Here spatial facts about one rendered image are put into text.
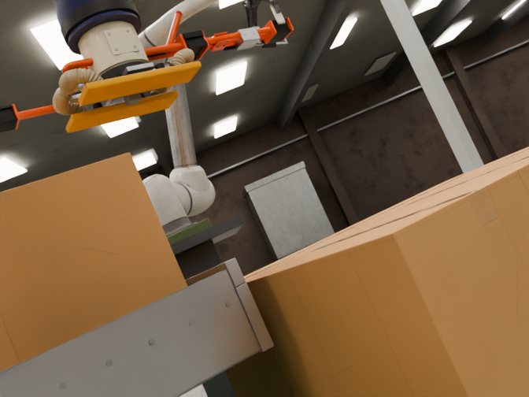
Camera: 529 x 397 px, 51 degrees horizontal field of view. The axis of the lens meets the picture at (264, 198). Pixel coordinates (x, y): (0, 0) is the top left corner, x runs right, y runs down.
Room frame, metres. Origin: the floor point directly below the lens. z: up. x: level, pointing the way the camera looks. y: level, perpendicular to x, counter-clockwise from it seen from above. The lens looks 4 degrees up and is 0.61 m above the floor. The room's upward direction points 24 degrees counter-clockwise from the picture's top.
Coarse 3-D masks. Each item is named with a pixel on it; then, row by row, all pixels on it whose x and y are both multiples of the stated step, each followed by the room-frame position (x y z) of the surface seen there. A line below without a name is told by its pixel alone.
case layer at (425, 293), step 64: (448, 192) 1.32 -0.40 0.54; (512, 192) 1.02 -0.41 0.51; (320, 256) 1.09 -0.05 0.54; (384, 256) 0.91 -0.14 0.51; (448, 256) 0.92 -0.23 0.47; (512, 256) 0.98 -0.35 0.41; (320, 320) 1.15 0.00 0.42; (384, 320) 0.98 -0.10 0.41; (448, 320) 0.89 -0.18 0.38; (512, 320) 0.95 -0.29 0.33; (256, 384) 1.57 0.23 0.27; (320, 384) 1.26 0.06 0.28; (384, 384) 1.05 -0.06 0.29; (448, 384) 0.90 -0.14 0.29; (512, 384) 0.92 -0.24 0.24
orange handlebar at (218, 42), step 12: (216, 36) 1.74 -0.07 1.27; (228, 36) 1.76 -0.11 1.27; (240, 36) 1.79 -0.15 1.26; (264, 36) 1.89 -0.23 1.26; (156, 48) 1.62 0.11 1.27; (168, 48) 1.64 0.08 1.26; (180, 48) 1.67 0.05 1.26; (216, 48) 1.78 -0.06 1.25; (84, 60) 1.50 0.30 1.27; (36, 108) 1.68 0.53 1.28; (48, 108) 1.70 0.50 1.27
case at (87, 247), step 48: (0, 192) 1.20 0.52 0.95; (48, 192) 1.24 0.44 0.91; (96, 192) 1.28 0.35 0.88; (144, 192) 1.33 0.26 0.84; (0, 240) 1.18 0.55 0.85; (48, 240) 1.22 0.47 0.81; (96, 240) 1.26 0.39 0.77; (144, 240) 1.31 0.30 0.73; (0, 288) 1.16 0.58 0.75; (48, 288) 1.20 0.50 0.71; (96, 288) 1.25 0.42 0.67; (144, 288) 1.29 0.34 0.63; (0, 336) 1.15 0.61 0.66; (48, 336) 1.19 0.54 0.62
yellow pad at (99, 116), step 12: (144, 96) 1.69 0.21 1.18; (156, 96) 1.67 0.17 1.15; (168, 96) 1.69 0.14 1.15; (96, 108) 1.60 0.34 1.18; (108, 108) 1.58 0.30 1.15; (120, 108) 1.60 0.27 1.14; (132, 108) 1.63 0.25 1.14; (144, 108) 1.68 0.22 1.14; (156, 108) 1.73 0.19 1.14; (72, 120) 1.53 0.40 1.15; (84, 120) 1.56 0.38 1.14; (96, 120) 1.60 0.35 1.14; (108, 120) 1.64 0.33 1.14; (120, 120) 1.69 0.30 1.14
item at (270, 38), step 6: (288, 18) 1.89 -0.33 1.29; (270, 24) 1.85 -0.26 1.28; (276, 24) 1.87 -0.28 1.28; (282, 24) 1.89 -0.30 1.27; (288, 24) 1.89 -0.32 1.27; (276, 30) 1.87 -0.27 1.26; (282, 30) 1.88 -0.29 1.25; (288, 30) 1.89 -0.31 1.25; (270, 36) 1.87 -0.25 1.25; (276, 36) 1.88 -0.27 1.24; (282, 36) 1.91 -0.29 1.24; (264, 42) 1.91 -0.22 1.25; (270, 42) 1.91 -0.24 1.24
